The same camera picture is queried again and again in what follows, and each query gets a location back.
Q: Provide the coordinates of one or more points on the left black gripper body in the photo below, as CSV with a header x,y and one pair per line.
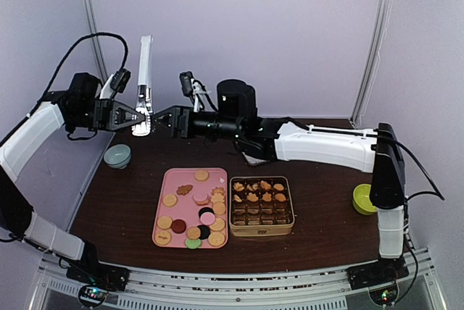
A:
x,y
101,114

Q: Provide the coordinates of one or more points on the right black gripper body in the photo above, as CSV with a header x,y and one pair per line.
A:
x,y
187,111

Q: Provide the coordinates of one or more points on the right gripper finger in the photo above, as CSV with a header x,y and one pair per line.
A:
x,y
169,113
169,123

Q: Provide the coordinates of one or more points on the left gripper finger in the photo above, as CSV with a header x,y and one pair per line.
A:
x,y
121,124
120,110

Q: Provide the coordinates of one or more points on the metal serving tongs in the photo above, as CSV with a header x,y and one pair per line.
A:
x,y
144,103

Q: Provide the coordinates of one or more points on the pink sandwich cookie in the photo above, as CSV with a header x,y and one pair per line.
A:
x,y
201,198
207,219

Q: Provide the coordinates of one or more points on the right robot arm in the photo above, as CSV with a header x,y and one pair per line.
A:
x,y
374,151

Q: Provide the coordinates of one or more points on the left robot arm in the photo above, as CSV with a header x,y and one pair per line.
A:
x,y
85,104

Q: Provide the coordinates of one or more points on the pale blue ceramic bowl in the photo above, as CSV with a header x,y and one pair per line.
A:
x,y
118,156

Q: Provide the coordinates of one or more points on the lone yellow sandwich cookie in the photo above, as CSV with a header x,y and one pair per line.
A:
x,y
201,175

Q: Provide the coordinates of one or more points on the gingerbread brown leaf cookie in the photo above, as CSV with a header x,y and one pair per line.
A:
x,y
183,190

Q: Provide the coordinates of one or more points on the yellow cookie under chip cookie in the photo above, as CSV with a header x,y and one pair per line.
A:
x,y
170,200

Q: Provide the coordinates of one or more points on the silver tin lid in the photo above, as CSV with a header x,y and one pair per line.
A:
x,y
252,161

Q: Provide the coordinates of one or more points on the pink plastic tray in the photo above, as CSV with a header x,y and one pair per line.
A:
x,y
186,209

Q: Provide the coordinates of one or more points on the black sandwich cookie upper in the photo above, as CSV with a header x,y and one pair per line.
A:
x,y
204,210

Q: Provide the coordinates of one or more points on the black sandwich cookie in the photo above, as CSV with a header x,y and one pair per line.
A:
x,y
204,210
204,232

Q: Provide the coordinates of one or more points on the round tan cookie right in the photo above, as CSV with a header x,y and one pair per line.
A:
x,y
219,208

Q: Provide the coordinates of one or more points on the yellow dotted cookie left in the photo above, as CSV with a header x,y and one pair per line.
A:
x,y
164,222

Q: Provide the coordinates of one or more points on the yellow dotted cookie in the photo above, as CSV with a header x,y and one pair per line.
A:
x,y
164,222
218,225

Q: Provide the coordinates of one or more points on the brown chocolate cookie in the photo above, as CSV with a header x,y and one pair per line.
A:
x,y
178,226

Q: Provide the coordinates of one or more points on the leaf shaped tan cookie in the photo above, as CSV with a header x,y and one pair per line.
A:
x,y
252,197

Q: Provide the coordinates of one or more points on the yellow dotted cookie middle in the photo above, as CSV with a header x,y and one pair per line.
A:
x,y
218,225

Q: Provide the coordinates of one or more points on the black sandwich cookie lower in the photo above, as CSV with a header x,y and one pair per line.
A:
x,y
204,232

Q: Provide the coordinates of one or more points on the small round tan cookie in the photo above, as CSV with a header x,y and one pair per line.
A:
x,y
193,233

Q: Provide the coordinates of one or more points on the yellow cookie with pink sword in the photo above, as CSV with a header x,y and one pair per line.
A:
x,y
162,238

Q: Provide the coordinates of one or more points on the gold cookie tin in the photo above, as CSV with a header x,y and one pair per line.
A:
x,y
272,215

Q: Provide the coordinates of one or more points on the yellow dotted cookie corner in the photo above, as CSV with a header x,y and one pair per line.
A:
x,y
216,239

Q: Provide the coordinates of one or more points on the green sandwich cookie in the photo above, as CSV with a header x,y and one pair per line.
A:
x,y
193,243

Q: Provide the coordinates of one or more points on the green plastic bowl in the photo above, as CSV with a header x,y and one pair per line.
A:
x,y
361,200

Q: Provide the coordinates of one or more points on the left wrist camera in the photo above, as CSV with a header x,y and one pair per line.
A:
x,y
115,84

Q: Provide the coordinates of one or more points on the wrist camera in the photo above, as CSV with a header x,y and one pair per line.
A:
x,y
196,91
115,84

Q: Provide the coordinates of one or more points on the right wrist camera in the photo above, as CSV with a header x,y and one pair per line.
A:
x,y
196,91

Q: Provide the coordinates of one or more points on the left aluminium frame post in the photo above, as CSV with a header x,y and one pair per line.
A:
x,y
91,22

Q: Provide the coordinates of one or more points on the aluminium frame post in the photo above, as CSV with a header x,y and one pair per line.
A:
x,y
371,64
91,22

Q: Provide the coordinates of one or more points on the right aluminium frame post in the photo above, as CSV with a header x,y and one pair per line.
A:
x,y
371,64

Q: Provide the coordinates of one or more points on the front aluminium rail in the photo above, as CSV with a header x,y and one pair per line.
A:
x,y
326,288

